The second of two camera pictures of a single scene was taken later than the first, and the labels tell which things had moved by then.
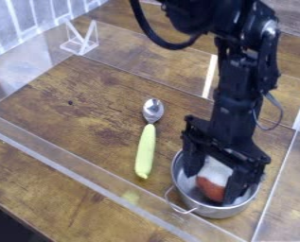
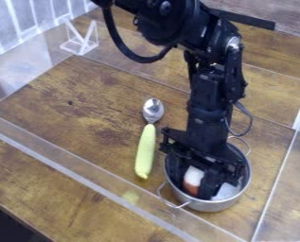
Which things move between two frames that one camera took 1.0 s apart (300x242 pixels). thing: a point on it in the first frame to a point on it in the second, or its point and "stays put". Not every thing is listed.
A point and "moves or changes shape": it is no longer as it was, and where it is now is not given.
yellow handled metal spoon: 152,112 stays put
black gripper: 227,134 to 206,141
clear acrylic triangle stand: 80,44 stays put
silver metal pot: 187,198 moves or changes shape
